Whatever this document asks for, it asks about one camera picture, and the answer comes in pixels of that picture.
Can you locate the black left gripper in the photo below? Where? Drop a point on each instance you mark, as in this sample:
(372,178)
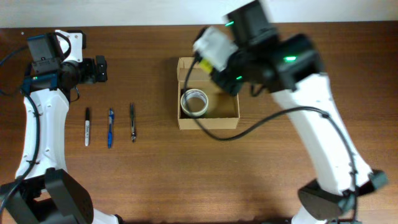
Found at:
(100,68)

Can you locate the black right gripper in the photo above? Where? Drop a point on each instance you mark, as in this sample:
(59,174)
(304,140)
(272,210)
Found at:
(224,82)

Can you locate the white masking tape roll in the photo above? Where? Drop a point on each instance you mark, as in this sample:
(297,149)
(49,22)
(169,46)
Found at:
(194,102)

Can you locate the black and white marker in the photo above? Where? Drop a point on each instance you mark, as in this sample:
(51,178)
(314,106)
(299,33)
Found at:
(87,127)

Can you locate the yellow highlighter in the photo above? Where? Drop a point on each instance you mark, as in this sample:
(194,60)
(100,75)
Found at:
(206,66)

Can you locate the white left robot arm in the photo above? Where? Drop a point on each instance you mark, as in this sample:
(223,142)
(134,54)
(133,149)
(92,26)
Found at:
(44,191)

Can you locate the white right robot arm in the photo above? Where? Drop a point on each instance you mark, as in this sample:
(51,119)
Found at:
(292,71)

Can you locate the open cardboard box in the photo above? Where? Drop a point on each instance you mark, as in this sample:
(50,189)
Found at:
(219,109)

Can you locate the blue pen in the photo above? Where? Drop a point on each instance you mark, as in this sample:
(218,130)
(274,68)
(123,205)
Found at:
(110,127)

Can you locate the black pen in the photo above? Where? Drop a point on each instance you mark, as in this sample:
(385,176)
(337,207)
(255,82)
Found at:
(133,126)

